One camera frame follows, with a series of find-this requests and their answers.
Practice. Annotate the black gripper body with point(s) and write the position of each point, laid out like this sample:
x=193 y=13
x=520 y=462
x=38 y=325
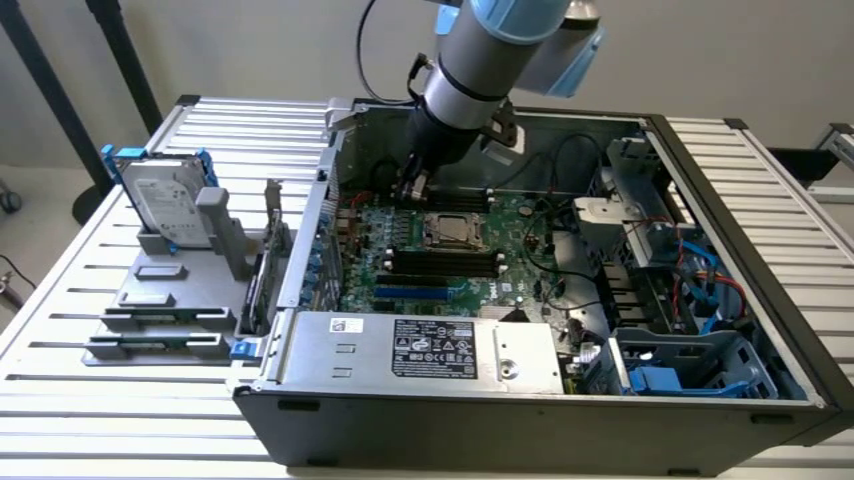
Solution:
x=441 y=142

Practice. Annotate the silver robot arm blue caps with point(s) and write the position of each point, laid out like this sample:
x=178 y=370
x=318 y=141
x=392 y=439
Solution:
x=481 y=50

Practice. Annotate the CPU socket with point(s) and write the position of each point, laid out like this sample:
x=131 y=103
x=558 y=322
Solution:
x=446 y=229

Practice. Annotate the black case fan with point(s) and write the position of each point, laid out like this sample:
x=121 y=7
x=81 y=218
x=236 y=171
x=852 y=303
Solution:
x=382 y=177

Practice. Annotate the black RAM slot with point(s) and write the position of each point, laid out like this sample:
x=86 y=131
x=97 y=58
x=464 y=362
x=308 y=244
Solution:
x=461 y=192
x=446 y=258
x=446 y=252
x=446 y=265
x=461 y=204
x=446 y=271

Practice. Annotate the long black expansion slot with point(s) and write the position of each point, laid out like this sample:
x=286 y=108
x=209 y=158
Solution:
x=410 y=280

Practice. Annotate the blue expansion slot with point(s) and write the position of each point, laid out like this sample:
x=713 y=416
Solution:
x=410 y=292

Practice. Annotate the green motherboard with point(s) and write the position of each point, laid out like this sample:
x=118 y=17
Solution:
x=508 y=280

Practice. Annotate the short black expansion slot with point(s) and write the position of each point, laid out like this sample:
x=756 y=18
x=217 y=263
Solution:
x=384 y=305

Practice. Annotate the graphics card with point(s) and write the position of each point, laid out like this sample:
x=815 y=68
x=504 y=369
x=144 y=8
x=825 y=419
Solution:
x=268 y=270

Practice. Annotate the silver chipset heatsink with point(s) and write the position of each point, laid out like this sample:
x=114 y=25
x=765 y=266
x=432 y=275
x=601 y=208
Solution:
x=504 y=314

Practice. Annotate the grey metal disk bay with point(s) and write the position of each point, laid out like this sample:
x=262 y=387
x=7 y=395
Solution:
x=621 y=215

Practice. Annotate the hard disk blue brackets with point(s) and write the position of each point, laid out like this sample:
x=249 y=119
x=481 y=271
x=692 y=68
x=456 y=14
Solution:
x=168 y=205

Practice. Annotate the silver power supply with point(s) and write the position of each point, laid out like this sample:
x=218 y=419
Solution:
x=361 y=360

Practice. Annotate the grey parts rack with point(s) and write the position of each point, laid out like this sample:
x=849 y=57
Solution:
x=174 y=280

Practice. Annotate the blue case latch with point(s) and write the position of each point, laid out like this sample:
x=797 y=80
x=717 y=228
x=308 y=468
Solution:
x=245 y=349

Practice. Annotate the black stand pole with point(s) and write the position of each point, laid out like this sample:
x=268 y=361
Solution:
x=47 y=90
x=130 y=60

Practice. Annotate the black open PC case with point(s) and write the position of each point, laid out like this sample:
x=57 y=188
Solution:
x=468 y=435

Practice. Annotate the disk bay with blue rails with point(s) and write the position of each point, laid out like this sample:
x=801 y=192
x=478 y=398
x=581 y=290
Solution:
x=701 y=360

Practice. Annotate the slatted metal side table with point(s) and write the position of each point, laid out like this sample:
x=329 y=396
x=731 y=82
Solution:
x=835 y=160

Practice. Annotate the grey caster wheel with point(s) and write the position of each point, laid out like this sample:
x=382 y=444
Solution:
x=10 y=200

